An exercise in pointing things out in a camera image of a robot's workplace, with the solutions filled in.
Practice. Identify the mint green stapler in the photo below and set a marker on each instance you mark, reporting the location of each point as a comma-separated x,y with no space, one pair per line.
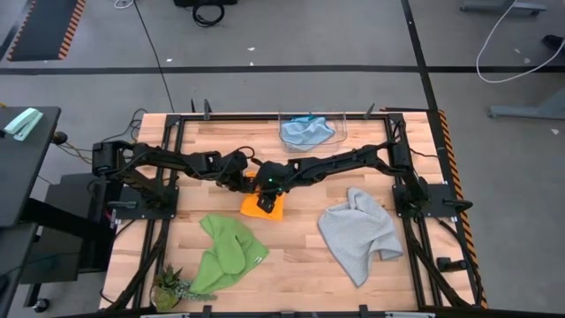
22,123

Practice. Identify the black orange-edged floor mat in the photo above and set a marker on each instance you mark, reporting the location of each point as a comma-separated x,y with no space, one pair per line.
44,31

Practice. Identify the white bar bracket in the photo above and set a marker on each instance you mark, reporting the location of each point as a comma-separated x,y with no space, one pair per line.
410,315
165,315

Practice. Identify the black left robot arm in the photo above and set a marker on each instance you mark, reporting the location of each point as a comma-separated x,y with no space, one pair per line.
167,161

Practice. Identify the grey table foot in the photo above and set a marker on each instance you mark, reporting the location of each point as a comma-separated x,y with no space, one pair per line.
503,6
525,112

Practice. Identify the light blue microfiber towel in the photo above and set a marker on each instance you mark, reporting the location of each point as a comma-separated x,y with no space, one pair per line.
304,132

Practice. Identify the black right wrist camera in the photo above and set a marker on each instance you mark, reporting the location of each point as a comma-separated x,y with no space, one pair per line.
266,204

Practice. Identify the green microfiber towel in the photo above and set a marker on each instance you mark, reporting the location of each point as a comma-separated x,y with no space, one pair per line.
229,252

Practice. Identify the person's black shoe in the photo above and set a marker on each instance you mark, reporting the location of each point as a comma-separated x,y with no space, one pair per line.
555,42

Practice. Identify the black computer box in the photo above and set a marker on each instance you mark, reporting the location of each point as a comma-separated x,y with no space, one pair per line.
66,207

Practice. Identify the clear plastic bin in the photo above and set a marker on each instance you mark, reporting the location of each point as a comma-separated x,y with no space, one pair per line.
340,128

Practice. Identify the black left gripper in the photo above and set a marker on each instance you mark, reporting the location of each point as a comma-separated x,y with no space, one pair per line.
234,170

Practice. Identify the black aluminium table frame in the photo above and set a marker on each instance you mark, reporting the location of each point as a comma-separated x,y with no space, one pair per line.
247,117

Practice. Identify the black side desk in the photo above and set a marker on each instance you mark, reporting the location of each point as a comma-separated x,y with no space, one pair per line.
26,176

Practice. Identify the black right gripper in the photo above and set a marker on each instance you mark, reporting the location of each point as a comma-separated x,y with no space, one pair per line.
273,174

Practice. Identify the white green-towel label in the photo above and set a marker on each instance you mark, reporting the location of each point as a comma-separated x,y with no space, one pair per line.
258,260

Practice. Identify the orange microfiber towel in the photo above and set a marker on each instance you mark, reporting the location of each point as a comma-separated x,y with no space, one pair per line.
251,207

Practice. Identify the grey waffle microfiber towel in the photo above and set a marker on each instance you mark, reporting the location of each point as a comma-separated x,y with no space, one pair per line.
357,238

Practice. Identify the artificial succulent plant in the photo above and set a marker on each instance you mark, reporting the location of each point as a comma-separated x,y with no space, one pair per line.
170,287

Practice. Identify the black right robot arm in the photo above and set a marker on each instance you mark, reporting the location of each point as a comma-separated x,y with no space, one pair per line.
353,159

